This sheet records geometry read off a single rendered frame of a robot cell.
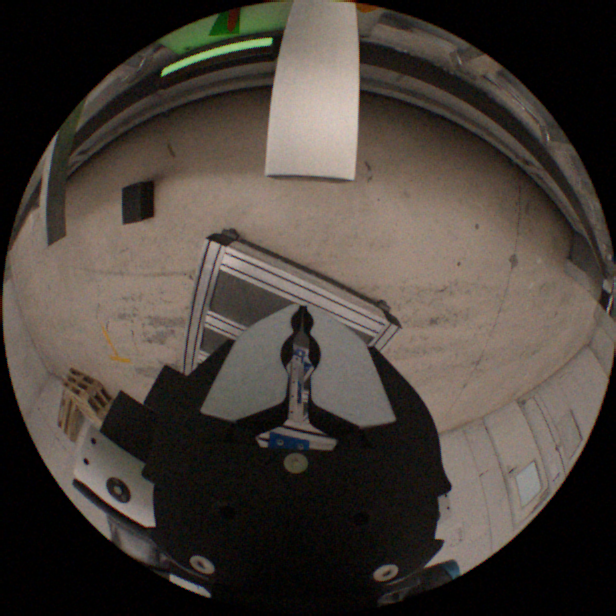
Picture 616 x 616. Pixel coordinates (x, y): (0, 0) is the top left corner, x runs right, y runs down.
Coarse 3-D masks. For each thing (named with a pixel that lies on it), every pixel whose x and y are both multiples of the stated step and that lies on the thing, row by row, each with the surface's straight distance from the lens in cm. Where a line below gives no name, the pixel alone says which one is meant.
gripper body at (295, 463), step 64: (192, 448) 6; (256, 448) 6; (192, 512) 6; (256, 512) 6; (320, 512) 6; (384, 512) 6; (192, 576) 7; (256, 576) 6; (320, 576) 6; (384, 576) 6
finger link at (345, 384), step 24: (312, 312) 11; (312, 336) 10; (336, 336) 10; (312, 360) 10; (336, 360) 9; (360, 360) 9; (312, 384) 8; (336, 384) 8; (360, 384) 8; (312, 408) 8; (336, 408) 7; (360, 408) 7; (384, 408) 8; (336, 432) 8
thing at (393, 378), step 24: (384, 360) 9; (384, 384) 8; (408, 384) 9; (408, 408) 8; (360, 432) 7; (384, 432) 7; (408, 432) 7; (432, 432) 8; (408, 456) 7; (432, 456) 7; (432, 480) 7
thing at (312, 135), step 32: (320, 0) 15; (288, 32) 11; (320, 32) 11; (352, 32) 11; (288, 64) 9; (320, 64) 9; (352, 64) 10; (288, 96) 8; (320, 96) 8; (352, 96) 9; (288, 128) 8; (320, 128) 8; (352, 128) 8; (288, 160) 8; (320, 160) 8; (352, 160) 8
